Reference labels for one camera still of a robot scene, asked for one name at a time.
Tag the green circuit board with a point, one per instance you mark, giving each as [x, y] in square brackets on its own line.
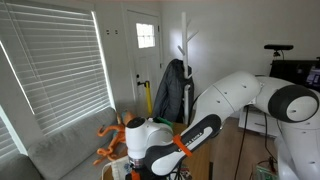
[265, 172]

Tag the black monitor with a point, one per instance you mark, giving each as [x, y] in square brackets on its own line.
[293, 71]

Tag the black camera on stand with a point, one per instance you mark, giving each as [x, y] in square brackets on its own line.
[278, 47]

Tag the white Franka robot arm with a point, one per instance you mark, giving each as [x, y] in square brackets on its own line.
[230, 96]

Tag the white printed tote bag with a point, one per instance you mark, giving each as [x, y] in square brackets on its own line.
[116, 168]

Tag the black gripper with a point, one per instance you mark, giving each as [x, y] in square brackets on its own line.
[143, 174]

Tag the small colourful packet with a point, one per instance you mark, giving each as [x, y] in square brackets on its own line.
[186, 175]

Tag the white shelf unit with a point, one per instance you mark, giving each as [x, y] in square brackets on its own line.
[255, 121]

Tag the white coat rack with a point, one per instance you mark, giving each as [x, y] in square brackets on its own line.
[185, 66]

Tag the dark padded jacket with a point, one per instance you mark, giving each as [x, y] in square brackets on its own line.
[171, 93]

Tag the grey fabric sofa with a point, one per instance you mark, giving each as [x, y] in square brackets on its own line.
[63, 150]

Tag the orange octopus plush toy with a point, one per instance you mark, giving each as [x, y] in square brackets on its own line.
[113, 136]

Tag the white door with window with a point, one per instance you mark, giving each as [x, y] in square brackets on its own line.
[144, 60]

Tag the large white window blinds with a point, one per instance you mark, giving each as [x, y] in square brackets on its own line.
[56, 63]

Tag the small white window blinds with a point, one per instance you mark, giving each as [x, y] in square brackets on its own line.
[6, 138]

